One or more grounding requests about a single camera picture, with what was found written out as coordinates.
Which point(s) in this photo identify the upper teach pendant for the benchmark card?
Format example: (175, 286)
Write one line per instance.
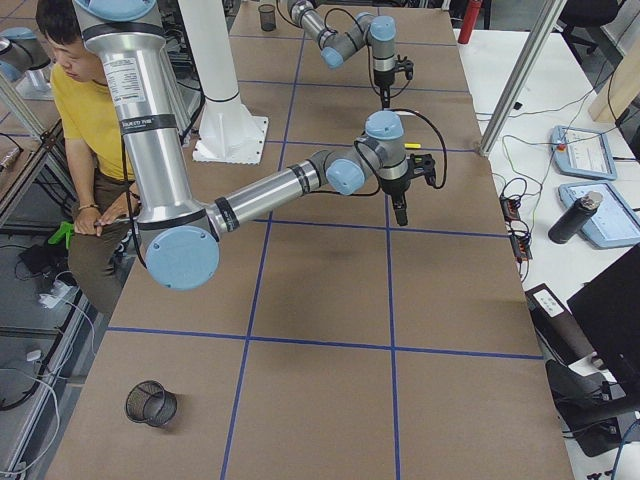
(582, 153)

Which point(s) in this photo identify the red bottle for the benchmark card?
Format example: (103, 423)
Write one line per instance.
(469, 21)

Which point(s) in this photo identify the aluminium frame post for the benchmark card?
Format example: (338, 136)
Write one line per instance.
(525, 62)

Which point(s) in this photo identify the far black mesh cup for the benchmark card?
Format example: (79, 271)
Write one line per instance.
(267, 17)

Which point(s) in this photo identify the near black mesh cup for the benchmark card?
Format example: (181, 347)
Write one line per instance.
(150, 403)

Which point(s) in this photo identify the teach pendant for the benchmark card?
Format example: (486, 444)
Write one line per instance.
(614, 223)
(582, 153)

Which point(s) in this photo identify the orange black electronics board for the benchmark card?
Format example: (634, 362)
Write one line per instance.
(518, 231)

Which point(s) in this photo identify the black metal bottle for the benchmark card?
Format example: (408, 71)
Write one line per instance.
(575, 217)

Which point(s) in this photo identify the black monitor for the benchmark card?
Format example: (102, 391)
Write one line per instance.
(607, 311)

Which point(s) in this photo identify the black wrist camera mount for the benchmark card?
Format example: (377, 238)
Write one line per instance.
(423, 165)

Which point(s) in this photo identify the black box with label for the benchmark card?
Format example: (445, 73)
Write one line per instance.
(557, 326)

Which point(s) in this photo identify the lower teach pendant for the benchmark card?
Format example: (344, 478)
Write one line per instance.
(614, 223)

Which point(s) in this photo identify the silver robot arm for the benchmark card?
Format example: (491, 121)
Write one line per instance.
(377, 33)
(181, 234)

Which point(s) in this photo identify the person in yellow shirt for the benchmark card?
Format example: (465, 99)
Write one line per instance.
(104, 182)

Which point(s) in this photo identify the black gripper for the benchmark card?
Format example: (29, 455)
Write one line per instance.
(383, 80)
(394, 185)

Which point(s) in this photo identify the black mesh cup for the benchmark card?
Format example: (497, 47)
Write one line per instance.
(150, 403)
(267, 17)

